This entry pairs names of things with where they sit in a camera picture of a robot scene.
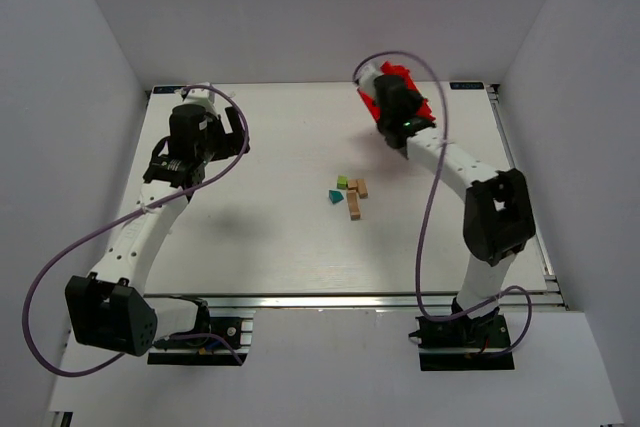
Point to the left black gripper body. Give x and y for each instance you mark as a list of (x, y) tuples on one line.
[(228, 134)]

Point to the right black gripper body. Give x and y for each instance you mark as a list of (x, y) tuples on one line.
[(417, 98)]

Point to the red plastic bin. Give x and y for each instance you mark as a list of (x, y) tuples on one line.
[(394, 69)]

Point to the natural wooden arch block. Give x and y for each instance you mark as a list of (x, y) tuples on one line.
[(361, 188)]

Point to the green wooden cube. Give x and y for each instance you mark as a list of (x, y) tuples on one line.
[(342, 182)]

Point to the long natural wooden block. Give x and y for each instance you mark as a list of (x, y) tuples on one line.
[(353, 205)]

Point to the teal wooden triangle block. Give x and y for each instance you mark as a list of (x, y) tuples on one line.
[(335, 196)]

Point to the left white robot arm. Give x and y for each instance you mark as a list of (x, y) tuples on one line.
[(107, 307)]

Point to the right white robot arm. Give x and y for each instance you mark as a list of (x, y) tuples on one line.
[(497, 219)]

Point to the blue label sticker right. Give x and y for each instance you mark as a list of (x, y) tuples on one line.
[(466, 85)]

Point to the blue label sticker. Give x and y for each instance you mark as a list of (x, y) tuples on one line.
[(466, 85), (162, 90)]

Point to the blue label sticker left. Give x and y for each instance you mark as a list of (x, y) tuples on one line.
[(162, 90)]

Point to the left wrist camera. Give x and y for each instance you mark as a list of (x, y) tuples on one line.
[(200, 94)]

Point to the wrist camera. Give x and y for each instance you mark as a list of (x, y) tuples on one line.
[(365, 78), (200, 94)]

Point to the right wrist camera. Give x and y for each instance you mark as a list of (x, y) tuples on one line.
[(365, 78)]

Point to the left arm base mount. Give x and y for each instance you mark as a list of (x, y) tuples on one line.
[(224, 342)]

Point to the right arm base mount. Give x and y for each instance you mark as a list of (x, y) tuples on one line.
[(452, 347)]

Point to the aluminium table frame rail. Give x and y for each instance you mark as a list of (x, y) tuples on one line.
[(544, 299)]

